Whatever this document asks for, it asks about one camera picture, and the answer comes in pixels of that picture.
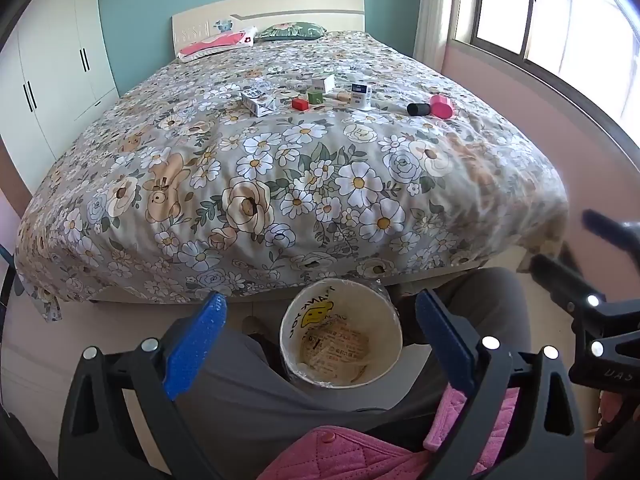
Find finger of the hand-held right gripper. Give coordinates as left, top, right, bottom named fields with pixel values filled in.
left=582, top=209, right=640, bottom=261
left=530, top=254, right=607, bottom=317

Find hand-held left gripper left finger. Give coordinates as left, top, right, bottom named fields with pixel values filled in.
left=59, top=291, right=228, bottom=480

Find green floral pillow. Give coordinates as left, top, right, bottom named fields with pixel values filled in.
left=255, top=22, right=327, bottom=42

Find cream curtain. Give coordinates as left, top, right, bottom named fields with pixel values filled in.
left=414, top=0, right=486, bottom=73

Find dark blue frame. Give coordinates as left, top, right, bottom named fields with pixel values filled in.
left=0, top=245, right=23, bottom=306

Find white paper waste bin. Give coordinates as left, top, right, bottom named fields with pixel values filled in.
left=279, top=277, right=403, bottom=388

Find dark framed window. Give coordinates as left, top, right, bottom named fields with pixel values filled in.
left=452, top=0, right=640, bottom=136

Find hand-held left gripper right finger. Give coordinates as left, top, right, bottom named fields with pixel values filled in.
left=415, top=289, right=586, bottom=480

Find white wardrobe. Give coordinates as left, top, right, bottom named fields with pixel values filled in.
left=0, top=0, right=121, bottom=181

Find pink white pillow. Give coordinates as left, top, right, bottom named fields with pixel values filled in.
left=177, top=26, right=258, bottom=62

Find pink quilted jacket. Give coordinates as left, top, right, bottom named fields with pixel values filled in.
left=255, top=385, right=521, bottom=480

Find cream wooden bed headboard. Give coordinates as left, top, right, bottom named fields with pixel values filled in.
left=171, top=0, right=366, bottom=58

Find person's grey trousers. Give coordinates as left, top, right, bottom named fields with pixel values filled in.
left=172, top=266, right=533, bottom=461

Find floral printed blanket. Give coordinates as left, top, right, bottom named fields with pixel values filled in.
left=15, top=30, right=571, bottom=322

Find white patterned cardboard box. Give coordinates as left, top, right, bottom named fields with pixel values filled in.
left=241, top=87, right=277, bottom=118

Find crumpled printed paper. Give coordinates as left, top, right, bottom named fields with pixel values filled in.
left=300, top=317, right=371, bottom=383

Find pink cylinder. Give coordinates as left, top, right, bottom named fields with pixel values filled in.
left=430, top=94, right=455, bottom=120

